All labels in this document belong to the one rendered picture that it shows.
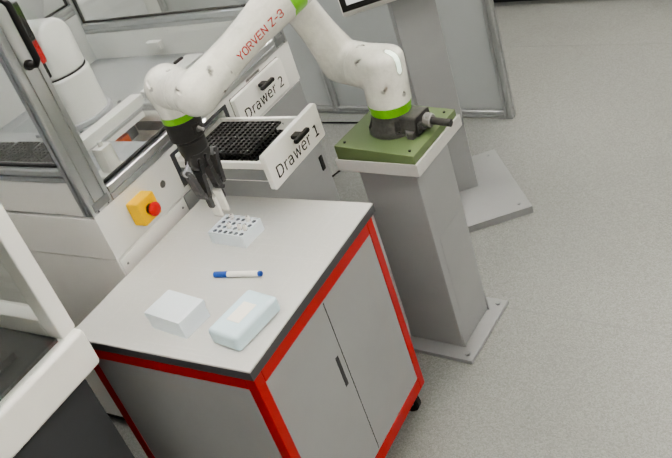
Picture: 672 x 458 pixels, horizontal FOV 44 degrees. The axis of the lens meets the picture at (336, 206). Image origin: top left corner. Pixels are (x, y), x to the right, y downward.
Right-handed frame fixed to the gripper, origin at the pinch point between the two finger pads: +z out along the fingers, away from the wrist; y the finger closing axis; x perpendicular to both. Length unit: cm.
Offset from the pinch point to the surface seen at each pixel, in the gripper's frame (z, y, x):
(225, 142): -2.1, 24.9, 16.5
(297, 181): 38, 61, 30
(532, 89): 88, 217, 10
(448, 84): 36, 128, 1
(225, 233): 8.3, -2.4, -0.6
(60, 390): 4, -63, -3
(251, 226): 8.1, 1.4, -7.0
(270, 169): -0.4, 15.8, -6.6
